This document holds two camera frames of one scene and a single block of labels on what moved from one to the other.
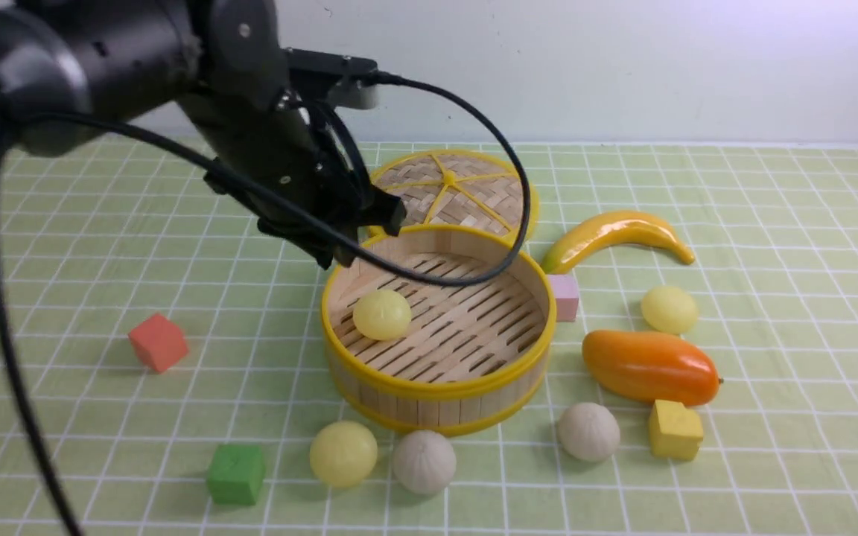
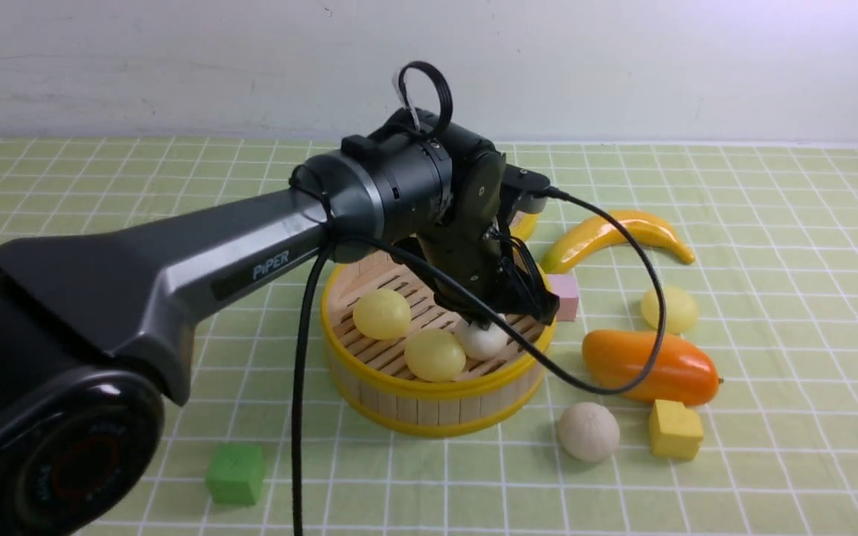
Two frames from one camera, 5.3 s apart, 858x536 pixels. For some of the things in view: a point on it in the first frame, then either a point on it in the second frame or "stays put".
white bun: x=588 y=432 stays put
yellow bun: x=382 y=315 stays put
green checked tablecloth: x=738 y=367 stays put
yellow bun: x=342 y=453 to x=435 y=356
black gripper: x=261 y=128 to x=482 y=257
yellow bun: x=670 y=309 stays put
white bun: x=424 y=461 to x=482 y=344
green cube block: x=236 y=473 stays put
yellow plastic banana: x=602 y=230 stays put
